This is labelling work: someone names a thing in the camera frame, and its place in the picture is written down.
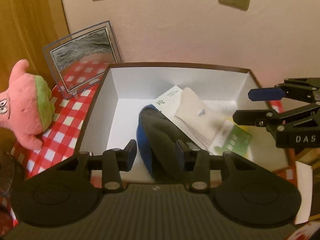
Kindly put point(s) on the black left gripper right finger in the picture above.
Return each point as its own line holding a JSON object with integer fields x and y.
{"x": 196, "y": 161}

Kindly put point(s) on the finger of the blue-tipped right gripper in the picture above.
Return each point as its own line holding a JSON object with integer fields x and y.
{"x": 266, "y": 94}

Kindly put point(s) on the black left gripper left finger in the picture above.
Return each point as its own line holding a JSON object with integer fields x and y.
{"x": 114, "y": 161}

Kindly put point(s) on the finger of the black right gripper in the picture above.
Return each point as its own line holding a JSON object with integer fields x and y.
{"x": 252, "y": 117}

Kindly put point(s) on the striped knitted beanie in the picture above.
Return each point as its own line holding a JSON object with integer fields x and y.
{"x": 156, "y": 139}

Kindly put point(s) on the green card package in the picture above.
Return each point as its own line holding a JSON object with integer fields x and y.
{"x": 232, "y": 138}

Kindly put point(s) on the white packaged socks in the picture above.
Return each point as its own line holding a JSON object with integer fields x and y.
{"x": 192, "y": 116}

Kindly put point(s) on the red white checkered tablecloth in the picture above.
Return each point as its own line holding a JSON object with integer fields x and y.
{"x": 59, "y": 140}

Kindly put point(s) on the brown cardboard box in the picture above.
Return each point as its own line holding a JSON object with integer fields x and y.
{"x": 126, "y": 88}

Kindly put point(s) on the pink star plush toy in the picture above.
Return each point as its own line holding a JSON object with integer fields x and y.
{"x": 26, "y": 107}

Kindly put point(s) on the wooden door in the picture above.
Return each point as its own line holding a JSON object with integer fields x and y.
{"x": 26, "y": 27}

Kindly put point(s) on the glass picture frame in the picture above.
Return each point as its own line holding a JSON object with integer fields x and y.
{"x": 79, "y": 60}

